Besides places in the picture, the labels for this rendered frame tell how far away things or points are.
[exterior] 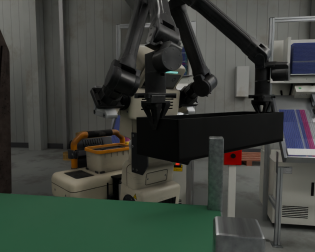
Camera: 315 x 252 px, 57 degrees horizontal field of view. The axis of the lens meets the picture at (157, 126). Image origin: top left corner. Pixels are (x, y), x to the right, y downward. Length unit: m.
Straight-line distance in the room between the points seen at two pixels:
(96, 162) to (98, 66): 5.32
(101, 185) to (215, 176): 0.88
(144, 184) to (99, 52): 5.64
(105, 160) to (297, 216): 1.98
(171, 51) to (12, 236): 0.50
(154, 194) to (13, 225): 0.72
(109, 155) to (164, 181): 0.32
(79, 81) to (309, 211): 5.33
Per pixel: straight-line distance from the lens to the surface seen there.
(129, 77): 1.00
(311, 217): 2.99
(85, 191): 1.38
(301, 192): 2.89
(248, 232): 0.19
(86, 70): 6.79
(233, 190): 2.61
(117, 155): 1.49
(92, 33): 6.84
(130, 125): 1.24
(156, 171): 1.25
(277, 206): 2.56
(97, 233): 0.54
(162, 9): 0.91
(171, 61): 0.71
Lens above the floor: 1.18
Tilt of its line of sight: 6 degrees down
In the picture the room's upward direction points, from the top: straight up
